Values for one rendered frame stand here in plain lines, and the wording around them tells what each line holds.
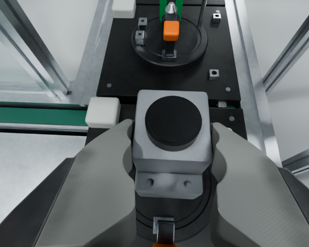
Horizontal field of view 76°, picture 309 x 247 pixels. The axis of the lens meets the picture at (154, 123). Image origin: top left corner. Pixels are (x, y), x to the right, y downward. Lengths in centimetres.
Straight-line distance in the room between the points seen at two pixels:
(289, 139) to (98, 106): 38
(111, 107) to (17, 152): 20
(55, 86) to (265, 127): 34
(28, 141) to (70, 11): 45
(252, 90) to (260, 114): 5
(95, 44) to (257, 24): 46
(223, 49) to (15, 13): 32
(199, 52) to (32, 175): 35
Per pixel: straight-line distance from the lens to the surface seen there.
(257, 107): 37
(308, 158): 35
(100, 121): 30
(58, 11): 75
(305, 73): 61
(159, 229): 18
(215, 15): 47
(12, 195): 40
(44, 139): 41
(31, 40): 31
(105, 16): 52
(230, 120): 33
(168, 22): 29
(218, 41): 43
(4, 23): 29
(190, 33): 40
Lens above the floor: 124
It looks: 64 degrees down
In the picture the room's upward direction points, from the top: 2 degrees counter-clockwise
